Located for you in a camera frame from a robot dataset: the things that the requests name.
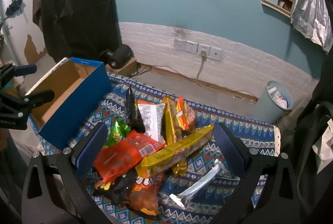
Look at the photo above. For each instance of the dark cloth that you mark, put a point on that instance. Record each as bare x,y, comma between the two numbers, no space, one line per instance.
307,135

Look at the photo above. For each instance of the wooden ledge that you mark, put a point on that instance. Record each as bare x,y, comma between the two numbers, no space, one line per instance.
275,7

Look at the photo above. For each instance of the green snack bag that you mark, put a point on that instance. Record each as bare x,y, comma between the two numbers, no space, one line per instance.
117,133

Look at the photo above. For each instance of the small wooden box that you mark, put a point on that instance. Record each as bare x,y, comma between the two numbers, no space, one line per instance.
127,68

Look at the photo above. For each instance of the small orange snack packet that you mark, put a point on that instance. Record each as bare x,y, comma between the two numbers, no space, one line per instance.
183,114

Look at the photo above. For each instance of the grey trash bin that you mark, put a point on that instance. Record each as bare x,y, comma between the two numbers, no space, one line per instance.
268,109

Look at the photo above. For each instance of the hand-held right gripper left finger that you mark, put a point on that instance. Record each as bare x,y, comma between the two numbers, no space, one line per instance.
91,147

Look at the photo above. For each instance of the patterned blue blanket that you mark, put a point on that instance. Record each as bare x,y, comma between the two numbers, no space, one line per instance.
208,114

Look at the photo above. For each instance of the white crumpled paper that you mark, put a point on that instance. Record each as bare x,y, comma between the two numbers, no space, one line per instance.
325,151

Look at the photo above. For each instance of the orange octopus print snack bag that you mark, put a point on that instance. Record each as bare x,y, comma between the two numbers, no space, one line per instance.
143,198

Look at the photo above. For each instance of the white and blue snack packet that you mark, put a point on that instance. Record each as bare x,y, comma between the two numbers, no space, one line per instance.
197,185

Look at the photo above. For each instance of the white door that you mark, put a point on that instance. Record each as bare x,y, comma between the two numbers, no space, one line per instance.
20,31

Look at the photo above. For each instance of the blue and black hanging item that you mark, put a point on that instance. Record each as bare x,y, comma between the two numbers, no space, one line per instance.
14,7

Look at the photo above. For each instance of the silver foil sheet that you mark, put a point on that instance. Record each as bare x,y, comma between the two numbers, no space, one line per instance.
309,5

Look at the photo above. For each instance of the red snack bag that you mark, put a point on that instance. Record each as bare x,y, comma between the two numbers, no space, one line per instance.
122,153

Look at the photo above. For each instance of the long yellow snack bag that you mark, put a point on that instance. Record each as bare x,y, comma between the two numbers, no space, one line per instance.
177,151

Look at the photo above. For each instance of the white wall outlet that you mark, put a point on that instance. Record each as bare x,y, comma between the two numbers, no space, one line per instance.
216,53
191,47
203,48
180,44

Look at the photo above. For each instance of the blue cardboard box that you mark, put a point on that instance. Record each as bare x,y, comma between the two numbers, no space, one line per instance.
78,109

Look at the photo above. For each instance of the short yellow snack bag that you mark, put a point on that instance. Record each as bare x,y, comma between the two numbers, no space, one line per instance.
170,122

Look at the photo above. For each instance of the white snack bag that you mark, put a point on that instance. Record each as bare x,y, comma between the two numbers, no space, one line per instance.
152,120

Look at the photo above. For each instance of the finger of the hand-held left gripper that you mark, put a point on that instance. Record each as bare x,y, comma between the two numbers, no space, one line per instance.
26,69
39,97

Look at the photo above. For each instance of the black round device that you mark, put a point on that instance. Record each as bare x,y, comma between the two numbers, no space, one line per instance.
121,56

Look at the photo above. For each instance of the black noodle snack bag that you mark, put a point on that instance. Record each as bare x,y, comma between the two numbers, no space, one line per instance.
122,187

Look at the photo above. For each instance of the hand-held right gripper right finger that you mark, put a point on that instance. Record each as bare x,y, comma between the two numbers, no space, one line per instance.
231,152

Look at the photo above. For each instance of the slim black snack bag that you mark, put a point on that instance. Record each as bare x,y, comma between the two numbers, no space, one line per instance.
131,107

